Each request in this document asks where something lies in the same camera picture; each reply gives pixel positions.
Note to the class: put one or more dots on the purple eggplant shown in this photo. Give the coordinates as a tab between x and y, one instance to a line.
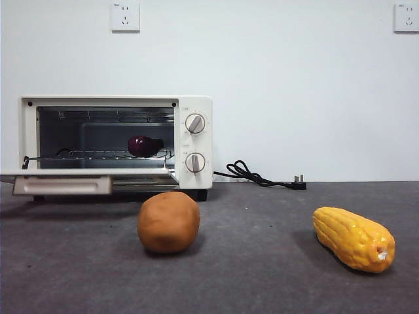
140	146

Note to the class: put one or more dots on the beige oven knob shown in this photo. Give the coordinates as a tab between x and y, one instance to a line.
195	163
195	123

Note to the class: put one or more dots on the white toaster oven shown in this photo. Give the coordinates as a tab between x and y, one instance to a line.
196	144

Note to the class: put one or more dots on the brown potato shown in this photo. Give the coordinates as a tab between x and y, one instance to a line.
168	223

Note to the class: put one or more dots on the yellow corn cob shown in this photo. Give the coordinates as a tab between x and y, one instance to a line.
352	240

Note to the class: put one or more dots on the white wall socket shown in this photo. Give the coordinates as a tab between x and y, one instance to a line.
407	18
125	17

